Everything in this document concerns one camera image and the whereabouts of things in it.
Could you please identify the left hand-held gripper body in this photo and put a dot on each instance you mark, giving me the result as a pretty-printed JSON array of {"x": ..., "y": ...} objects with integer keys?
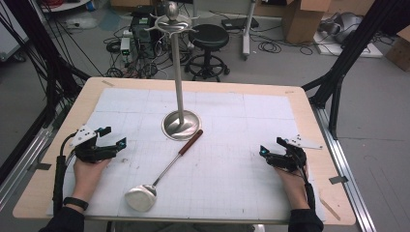
[{"x": 87, "y": 151}]

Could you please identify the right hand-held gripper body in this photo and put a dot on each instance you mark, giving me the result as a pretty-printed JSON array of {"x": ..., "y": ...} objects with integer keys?
[{"x": 291, "y": 159}]

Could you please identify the silver utensil stand with hooks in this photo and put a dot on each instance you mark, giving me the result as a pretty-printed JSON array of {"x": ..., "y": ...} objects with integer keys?
[{"x": 177, "y": 80}]

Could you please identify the person's left hand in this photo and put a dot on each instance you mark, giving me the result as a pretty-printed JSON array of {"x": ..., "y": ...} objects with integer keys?
[{"x": 86, "y": 177}]

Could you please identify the person's right hand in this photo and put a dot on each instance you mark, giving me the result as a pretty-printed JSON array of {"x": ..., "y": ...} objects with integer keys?
[{"x": 295, "y": 187}]

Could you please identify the white grid mat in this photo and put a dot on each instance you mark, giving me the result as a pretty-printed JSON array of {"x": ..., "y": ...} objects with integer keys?
[{"x": 225, "y": 145}]

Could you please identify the grey tape strip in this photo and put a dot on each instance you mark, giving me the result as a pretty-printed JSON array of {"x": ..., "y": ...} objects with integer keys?
[
  {"x": 338, "y": 179},
  {"x": 40, "y": 166}
]

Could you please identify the black wristband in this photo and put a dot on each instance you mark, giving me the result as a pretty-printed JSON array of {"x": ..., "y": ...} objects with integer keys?
[{"x": 75, "y": 203}]

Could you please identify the small white power box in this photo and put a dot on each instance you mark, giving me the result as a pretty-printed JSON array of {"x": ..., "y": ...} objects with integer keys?
[{"x": 125, "y": 45}]

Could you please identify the black computer tower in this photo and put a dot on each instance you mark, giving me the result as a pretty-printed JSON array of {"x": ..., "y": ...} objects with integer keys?
[{"x": 141, "y": 32}]

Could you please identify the white stand pole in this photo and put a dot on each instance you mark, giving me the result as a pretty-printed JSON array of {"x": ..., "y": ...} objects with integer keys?
[{"x": 247, "y": 32}]

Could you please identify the white flat board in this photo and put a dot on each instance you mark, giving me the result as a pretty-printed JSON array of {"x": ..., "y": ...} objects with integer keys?
[{"x": 354, "y": 50}]

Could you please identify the tall cardboard box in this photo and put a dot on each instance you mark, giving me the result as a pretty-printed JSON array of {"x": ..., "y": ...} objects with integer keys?
[{"x": 303, "y": 22}]

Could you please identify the flat black device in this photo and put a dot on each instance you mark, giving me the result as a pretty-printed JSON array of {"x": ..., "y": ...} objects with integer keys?
[{"x": 240, "y": 23}]

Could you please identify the black round stool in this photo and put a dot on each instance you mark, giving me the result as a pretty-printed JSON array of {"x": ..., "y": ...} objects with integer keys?
[{"x": 209, "y": 35}]

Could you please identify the grey headset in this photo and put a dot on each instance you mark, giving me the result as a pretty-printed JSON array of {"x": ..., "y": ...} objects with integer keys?
[{"x": 341, "y": 25}]

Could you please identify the small cardboard box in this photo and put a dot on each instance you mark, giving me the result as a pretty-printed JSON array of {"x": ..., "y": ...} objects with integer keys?
[{"x": 399, "y": 51}]

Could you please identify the aluminium rail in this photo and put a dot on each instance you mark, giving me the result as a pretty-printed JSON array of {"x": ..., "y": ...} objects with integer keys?
[
  {"x": 345, "y": 167},
  {"x": 22, "y": 161}
]

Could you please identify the black metal frame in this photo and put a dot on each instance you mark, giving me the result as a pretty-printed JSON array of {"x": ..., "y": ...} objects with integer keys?
[
  {"x": 351, "y": 48},
  {"x": 42, "y": 48}
]

